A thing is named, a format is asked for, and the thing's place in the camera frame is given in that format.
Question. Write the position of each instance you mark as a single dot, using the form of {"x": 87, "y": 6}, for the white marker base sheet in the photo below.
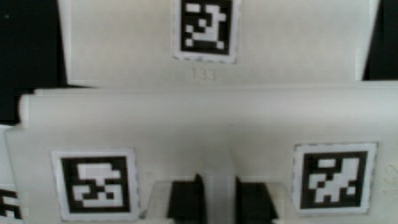
{"x": 11, "y": 214}

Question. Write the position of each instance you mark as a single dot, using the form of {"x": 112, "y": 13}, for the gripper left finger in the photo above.
{"x": 176, "y": 203}

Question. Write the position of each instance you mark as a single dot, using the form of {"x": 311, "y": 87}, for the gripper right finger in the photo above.
{"x": 263, "y": 206}

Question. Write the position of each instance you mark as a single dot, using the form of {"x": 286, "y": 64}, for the white door panel with handle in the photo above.
{"x": 105, "y": 140}

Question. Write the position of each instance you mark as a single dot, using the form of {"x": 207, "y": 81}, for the small white flat panel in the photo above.
{"x": 302, "y": 44}

